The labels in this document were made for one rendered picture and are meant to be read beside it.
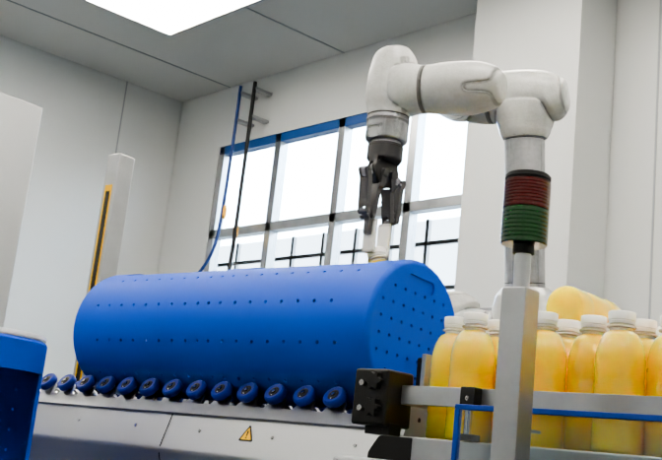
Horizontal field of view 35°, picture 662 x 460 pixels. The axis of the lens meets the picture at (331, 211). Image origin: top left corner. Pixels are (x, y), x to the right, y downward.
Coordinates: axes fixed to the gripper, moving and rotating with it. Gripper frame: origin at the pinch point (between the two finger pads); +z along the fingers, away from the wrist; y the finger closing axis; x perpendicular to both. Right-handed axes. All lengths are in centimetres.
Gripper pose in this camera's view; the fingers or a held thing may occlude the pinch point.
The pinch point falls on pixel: (376, 238)
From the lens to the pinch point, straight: 214.9
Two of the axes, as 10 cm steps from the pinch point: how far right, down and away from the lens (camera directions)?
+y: -6.5, -2.4, -7.2
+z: -1.0, 9.7, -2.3
